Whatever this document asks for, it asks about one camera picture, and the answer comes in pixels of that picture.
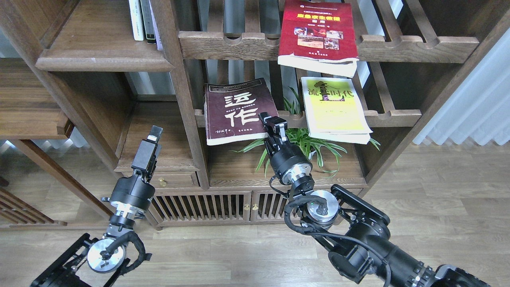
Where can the red book with photos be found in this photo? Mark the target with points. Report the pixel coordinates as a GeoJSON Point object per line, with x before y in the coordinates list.
{"type": "Point", "coordinates": [318, 37]}

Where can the yellow green book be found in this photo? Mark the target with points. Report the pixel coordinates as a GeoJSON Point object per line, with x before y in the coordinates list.
{"type": "Point", "coordinates": [334, 111]}

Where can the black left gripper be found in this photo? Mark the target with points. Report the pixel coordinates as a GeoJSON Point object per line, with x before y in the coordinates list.
{"type": "Point", "coordinates": [132, 195]}

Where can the white upright book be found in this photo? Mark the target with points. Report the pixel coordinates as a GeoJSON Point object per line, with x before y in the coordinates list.
{"type": "Point", "coordinates": [136, 20]}

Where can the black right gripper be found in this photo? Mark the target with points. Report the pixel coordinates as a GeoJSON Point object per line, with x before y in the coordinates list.
{"type": "Point", "coordinates": [287, 160]}

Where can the white curtain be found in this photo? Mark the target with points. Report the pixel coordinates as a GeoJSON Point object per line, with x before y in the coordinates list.
{"type": "Point", "coordinates": [478, 112]}

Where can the pale upright book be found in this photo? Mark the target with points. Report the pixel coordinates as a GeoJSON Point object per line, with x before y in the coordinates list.
{"type": "Point", "coordinates": [156, 31]}

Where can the maroon book white characters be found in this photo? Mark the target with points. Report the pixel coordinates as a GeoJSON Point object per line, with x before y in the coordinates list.
{"type": "Point", "coordinates": [232, 111]}

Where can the white plant pot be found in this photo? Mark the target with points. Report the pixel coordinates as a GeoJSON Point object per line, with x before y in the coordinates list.
{"type": "Point", "coordinates": [311, 154]}

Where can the brass drawer knob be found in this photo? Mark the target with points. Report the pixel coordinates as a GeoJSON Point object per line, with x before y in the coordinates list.
{"type": "Point", "coordinates": [162, 182]}

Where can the dark wooden bookshelf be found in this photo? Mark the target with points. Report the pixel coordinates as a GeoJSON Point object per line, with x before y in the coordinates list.
{"type": "Point", "coordinates": [113, 88]}

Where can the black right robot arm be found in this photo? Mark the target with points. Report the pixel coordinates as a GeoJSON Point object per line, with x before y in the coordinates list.
{"type": "Point", "coordinates": [354, 232]}

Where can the dark upright book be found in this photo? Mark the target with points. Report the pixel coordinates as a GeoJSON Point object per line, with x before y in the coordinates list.
{"type": "Point", "coordinates": [148, 21]}

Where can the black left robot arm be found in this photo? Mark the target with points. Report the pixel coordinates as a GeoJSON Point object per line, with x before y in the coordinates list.
{"type": "Point", "coordinates": [120, 250]}

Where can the green spider plant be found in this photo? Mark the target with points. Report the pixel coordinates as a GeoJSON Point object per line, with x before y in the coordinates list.
{"type": "Point", "coordinates": [300, 137]}

